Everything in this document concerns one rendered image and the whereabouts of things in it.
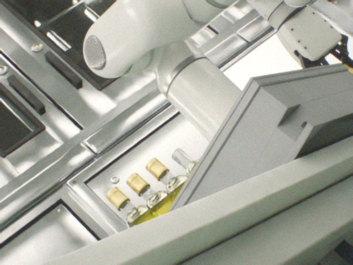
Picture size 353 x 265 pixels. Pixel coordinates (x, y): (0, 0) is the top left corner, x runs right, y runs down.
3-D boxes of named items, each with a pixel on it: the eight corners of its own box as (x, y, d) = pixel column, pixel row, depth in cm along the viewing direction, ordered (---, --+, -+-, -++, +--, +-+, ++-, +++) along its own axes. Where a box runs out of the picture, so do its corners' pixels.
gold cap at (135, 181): (150, 190, 160) (137, 178, 162) (150, 181, 157) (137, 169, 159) (138, 199, 158) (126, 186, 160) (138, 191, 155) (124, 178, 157)
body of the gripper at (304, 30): (297, 13, 151) (335, 51, 149) (265, 37, 147) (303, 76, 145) (310, -7, 144) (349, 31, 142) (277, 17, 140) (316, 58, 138)
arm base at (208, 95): (305, 97, 114) (239, 38, 120) (267, 97, 103) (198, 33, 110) (250, 169, 120) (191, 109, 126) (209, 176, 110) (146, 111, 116)
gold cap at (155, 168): (169, 175, 162) (156, 163, 164) (170, 166, 159) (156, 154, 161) (158, 184, 161) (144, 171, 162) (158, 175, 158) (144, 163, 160)
